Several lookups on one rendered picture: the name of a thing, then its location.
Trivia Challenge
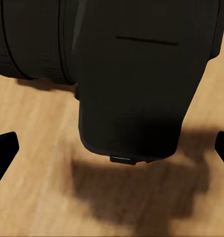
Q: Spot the digital camera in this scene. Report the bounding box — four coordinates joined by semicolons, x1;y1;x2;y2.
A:
0;0;224;165

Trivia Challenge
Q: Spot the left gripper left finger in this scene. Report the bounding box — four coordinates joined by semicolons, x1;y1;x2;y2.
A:
0;131;19;180

